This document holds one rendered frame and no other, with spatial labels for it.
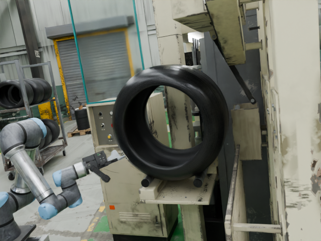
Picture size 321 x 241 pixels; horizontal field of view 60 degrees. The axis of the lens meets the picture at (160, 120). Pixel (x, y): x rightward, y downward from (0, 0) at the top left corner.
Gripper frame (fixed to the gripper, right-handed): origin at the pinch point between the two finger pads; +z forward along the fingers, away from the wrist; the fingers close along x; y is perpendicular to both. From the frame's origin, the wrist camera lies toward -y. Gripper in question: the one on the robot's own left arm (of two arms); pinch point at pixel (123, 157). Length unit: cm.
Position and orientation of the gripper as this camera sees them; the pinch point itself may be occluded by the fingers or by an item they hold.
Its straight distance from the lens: 150.2
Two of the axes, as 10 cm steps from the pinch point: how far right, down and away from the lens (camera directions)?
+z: 8.8, -3.2, 3.5
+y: -3.7, -9.2, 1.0
